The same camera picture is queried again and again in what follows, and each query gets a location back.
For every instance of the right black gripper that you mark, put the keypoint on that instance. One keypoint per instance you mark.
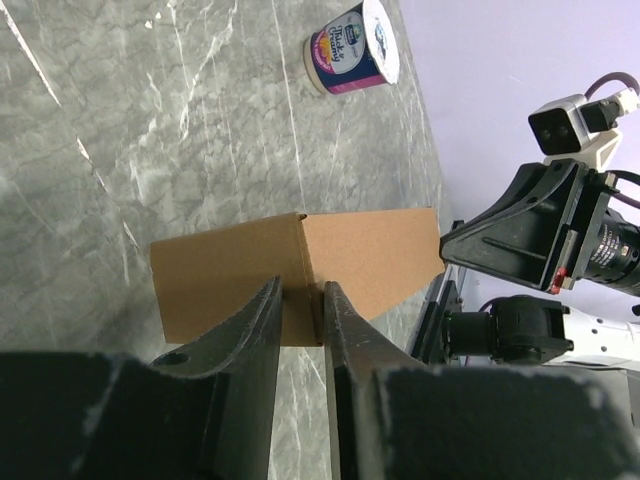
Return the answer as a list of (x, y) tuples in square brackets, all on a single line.
[(518, 238)]

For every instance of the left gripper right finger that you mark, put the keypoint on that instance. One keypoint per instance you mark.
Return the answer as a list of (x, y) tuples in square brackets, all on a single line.
[(393, 417)]

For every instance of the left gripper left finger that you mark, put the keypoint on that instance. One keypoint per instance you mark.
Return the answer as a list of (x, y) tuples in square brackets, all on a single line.
[(201, 411)]

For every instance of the brown cardboard box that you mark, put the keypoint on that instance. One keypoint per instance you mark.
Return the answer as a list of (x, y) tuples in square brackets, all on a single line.
[(380, 258)]

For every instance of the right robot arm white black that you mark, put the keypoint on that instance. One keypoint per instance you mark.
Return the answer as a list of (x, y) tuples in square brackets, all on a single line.
[(526, 330)]

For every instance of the small purple yogurt cup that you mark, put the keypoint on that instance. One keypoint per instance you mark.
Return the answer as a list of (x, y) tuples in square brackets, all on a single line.
[(355, 51)]

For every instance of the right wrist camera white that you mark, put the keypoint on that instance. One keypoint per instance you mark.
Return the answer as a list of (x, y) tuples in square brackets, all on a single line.
[(577, 128)]

